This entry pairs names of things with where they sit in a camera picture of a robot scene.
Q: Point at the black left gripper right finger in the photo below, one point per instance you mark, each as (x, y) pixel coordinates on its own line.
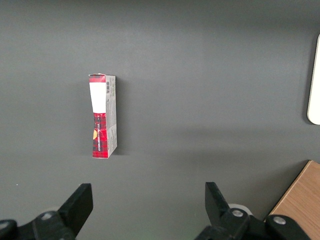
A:
(217, 207)

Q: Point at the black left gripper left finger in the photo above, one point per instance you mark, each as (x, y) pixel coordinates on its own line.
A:
(72, 210)

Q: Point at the wooden drawer cabinet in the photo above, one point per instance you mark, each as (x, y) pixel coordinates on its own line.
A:
(302, 197)

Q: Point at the red plaid carton box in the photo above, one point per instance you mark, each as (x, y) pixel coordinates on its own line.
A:
(98, 97)

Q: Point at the beige rectangular tray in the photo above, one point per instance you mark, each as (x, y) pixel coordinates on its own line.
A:
(315, 95)

